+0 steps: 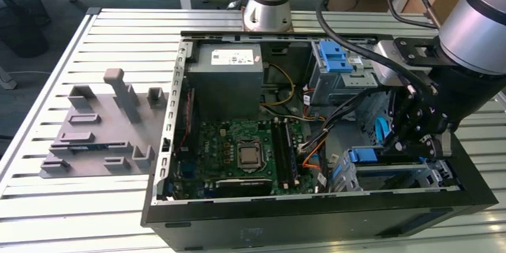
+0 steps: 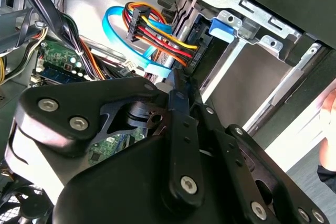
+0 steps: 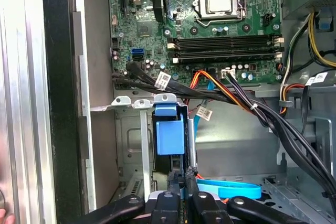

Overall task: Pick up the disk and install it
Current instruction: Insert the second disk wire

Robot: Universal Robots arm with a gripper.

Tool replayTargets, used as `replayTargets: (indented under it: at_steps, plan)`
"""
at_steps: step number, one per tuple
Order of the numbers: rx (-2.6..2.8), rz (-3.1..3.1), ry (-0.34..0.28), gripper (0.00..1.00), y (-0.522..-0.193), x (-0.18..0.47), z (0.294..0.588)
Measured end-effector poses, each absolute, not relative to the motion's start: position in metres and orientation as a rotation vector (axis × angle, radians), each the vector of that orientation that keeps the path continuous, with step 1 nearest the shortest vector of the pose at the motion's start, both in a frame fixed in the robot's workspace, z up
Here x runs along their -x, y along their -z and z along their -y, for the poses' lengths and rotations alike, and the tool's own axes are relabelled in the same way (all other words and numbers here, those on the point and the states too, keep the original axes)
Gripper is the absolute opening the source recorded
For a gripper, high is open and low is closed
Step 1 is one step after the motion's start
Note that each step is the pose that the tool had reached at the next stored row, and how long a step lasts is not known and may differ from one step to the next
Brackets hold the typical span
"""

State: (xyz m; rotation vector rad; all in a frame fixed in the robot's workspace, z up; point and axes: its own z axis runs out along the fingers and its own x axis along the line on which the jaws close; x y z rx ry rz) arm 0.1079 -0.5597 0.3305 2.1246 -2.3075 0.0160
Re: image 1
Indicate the green motherboard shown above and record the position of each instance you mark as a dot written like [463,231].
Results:
[219,146]

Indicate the white desk foot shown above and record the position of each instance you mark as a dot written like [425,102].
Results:
[8,79]

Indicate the grey power supply unit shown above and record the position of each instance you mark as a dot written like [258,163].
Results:
[224,93]

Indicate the black camera bracket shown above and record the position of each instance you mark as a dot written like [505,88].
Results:
[422,62]

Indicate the black graphics card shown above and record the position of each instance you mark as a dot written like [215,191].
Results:
[243,186]

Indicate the CPU socket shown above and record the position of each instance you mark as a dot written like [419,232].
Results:
[248,141]

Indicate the black RAM stick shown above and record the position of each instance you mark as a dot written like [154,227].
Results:
[291,158]

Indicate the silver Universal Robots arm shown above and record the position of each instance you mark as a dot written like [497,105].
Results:
[268,13]

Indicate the metal optical drive cage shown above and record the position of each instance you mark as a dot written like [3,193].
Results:
[335,87]

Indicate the grey parts rack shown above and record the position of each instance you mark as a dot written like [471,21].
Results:
[103,134]

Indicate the black PC case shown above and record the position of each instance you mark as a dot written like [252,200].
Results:
[276,223]

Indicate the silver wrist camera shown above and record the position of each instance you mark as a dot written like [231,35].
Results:
[388,76]

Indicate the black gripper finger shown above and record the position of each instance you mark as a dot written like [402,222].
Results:
[434,146]
[400,128]

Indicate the silver CPU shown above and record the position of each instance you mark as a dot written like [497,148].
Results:
[250,156]

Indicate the blue plastic drive latch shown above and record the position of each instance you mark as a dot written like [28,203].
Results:
[331,60]

